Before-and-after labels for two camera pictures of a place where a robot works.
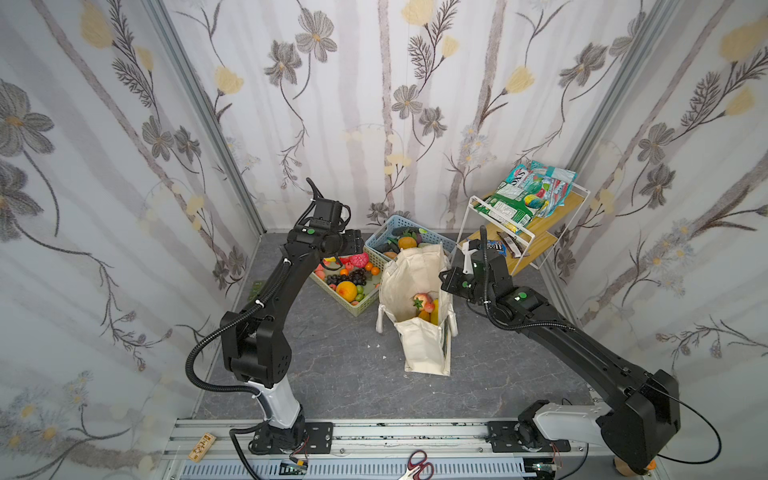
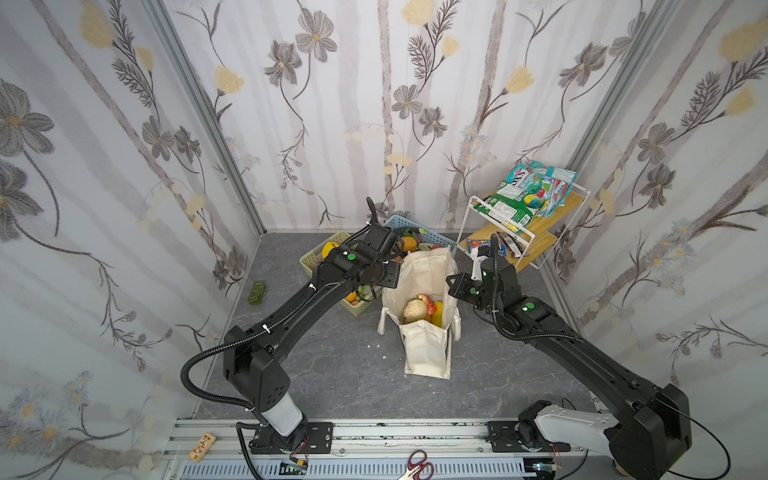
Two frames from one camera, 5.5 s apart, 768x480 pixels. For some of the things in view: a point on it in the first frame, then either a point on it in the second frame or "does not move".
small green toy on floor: [256, 290] does not move
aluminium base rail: [361, 450] does not move
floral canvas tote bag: [416, 271] does not move
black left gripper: [354, 242] to [384, 245]
